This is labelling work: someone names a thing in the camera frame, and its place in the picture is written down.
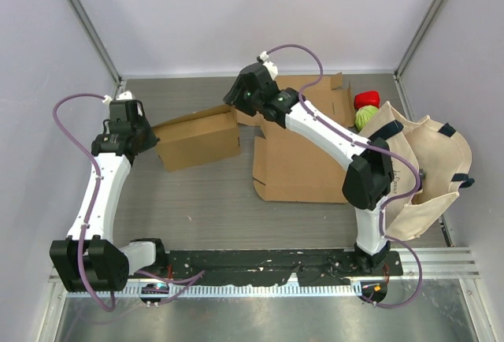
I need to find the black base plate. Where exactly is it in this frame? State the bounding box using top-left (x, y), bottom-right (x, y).
top-left (141, 248), bottom-right (403, 287)

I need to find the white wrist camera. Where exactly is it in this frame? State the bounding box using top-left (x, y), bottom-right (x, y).
top-left (102, 91), bottom-right (135, 105)
top-left (257, 51), bottom-right (279, 80)

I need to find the brown cardboard box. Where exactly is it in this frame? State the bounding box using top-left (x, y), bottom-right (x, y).
top-left (154, 105), bottom-right (240, 172)
top-left (234, 73), bottom-right (355, 204)

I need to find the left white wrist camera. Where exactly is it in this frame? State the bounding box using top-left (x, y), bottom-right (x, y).
top-left (102, 91), bottom-right (135, 105)

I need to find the red toy pepper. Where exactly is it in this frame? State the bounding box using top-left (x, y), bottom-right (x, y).
top-left (354, 91), bottom-right (380, 110)

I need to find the green toy cabbage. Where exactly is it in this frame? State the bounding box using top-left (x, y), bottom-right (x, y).
top-left (354, 105), bottom-right (379, 131)

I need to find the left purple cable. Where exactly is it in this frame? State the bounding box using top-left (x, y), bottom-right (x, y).
top-left (53, 93), bottom-right (206, 312)

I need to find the beige tote bag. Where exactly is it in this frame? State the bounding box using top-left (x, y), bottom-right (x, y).
top-left (360, 102), bottom-right (475, 240)

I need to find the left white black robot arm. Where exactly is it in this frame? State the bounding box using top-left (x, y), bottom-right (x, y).
top-left (50, 92), bottom-right (168, 292)

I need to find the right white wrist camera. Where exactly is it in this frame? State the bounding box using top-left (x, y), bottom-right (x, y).
top-left (257, 51), bottom-right (279, 80)

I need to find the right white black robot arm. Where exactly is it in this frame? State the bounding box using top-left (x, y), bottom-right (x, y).
top-left (223, 62), bottom-right (394, 275)

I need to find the white slotted cable duct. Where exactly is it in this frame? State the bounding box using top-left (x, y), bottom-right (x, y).
top-left (66, 281), bottom-right (363, 298)

